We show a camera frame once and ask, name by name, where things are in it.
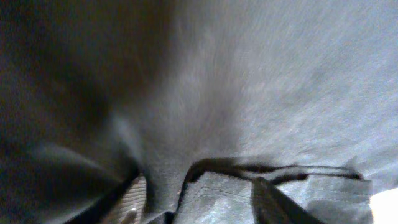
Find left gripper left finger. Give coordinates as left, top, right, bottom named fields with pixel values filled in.
left=66, top=169, right=140, bottom=224

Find black t-shirt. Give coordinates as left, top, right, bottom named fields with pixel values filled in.
left=1, top=1, right=397, bottom=223

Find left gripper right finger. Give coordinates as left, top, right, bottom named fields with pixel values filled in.
left=251, top=177, right=323, bottom=224

